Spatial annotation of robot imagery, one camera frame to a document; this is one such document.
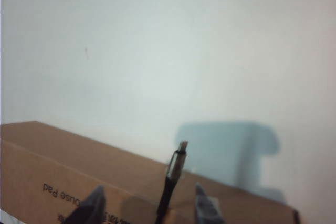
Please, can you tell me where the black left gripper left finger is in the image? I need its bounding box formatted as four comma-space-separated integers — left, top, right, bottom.
62, 185, 107, 224

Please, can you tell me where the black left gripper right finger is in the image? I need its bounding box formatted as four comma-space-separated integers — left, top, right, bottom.
195, 182, 224, 224

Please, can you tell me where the black charging cable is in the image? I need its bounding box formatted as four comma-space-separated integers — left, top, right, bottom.
155, 141, 190, 224

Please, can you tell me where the long brown cardboard box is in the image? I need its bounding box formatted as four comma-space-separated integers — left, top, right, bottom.
0, 121, 300, 224

